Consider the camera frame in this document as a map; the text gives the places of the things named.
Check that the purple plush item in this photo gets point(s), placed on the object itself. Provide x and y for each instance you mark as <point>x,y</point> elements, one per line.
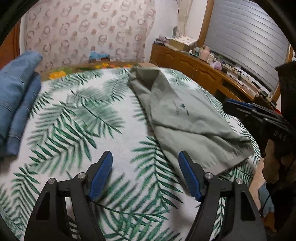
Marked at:
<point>217,64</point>

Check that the grey window blind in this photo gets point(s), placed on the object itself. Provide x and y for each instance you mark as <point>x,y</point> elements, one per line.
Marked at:
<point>245,34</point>

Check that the blue tissue packet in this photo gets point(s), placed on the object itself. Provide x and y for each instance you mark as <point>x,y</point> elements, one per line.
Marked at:
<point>98,55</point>

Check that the pink circle print fabric cover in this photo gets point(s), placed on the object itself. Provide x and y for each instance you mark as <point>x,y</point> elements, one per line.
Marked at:
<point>81,27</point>

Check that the beige curtain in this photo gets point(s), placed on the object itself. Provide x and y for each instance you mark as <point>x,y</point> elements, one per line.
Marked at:
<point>185,16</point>

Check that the small cardboard box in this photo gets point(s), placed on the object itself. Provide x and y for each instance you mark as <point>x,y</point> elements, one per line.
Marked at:
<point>146,64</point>

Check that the cardboard box with dotted cloth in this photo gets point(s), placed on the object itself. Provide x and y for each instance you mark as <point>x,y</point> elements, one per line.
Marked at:
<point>182,42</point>

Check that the grey pants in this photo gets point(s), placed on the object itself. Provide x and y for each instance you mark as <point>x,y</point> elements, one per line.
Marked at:
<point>185,120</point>

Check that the slatted wooden panel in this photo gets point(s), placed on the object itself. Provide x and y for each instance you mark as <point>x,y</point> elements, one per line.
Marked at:
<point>10,46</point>

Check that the pink thermos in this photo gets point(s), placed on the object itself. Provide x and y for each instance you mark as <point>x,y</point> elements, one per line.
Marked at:
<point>204,53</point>

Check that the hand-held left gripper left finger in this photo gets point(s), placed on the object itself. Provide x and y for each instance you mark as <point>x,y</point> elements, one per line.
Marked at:
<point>101,176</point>

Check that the floral blanket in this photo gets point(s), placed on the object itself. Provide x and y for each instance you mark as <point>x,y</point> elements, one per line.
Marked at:
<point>69,69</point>

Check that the white cup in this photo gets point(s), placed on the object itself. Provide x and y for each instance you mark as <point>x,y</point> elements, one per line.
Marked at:
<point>211,58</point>

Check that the blue denim jeans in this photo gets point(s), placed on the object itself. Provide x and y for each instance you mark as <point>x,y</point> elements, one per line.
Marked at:
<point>16,92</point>

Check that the wooden window frame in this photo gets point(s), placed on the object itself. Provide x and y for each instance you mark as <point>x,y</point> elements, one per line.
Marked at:
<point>208,18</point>

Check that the small round mirror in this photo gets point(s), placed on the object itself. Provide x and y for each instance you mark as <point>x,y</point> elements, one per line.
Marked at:
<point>176,32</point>

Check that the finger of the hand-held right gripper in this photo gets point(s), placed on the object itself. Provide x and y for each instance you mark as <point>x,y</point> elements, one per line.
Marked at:
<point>240,114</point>
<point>238,103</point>

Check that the white power strip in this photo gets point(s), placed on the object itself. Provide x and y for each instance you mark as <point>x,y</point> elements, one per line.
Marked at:
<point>231,66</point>

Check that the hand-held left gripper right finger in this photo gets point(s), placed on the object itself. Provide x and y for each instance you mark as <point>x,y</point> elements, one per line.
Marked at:
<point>189,176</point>

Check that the leaf print bedsheet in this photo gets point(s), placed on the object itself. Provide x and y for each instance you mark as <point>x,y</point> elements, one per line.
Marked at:
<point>81,129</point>

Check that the person's right hand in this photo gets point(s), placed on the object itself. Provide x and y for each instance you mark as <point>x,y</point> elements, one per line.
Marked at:
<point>272,166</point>

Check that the wooden cabinet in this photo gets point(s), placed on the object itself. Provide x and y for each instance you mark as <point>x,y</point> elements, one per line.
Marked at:
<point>185,64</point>

